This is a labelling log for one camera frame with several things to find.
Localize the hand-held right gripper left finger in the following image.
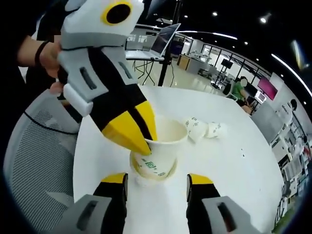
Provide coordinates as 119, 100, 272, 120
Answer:
51, 172, 129, 234

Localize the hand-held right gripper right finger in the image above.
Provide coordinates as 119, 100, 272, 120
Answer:
186, 173, 266, 234

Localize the white paper cup green print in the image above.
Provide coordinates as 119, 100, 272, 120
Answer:
184, 117, 209, 144
130, 150, 178, 187
133, 116, 189, 182
207, 121, 228, 139

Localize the person's left hand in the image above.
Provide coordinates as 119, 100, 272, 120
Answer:
39, 43, 65, 100

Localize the person's black clothing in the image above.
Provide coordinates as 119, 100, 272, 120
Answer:
23, 0, 71, 85

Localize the black wristband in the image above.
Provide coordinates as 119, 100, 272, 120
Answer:
35, 40, 51, 67

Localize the open laptop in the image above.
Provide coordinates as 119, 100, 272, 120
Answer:
125, 23, 182, 60

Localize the white table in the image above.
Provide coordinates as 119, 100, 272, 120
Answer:
73, 85, 285, 234

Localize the grey mesh office chair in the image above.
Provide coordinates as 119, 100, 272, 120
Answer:
3, 91, 81, 220

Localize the black monitor floor stand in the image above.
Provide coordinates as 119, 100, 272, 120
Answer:
220, 59, 234, 81

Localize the pink screen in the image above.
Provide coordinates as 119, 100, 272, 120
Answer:
257, 78, 279, 101

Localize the black cable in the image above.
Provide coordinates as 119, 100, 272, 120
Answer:
24, 111, 77, 134

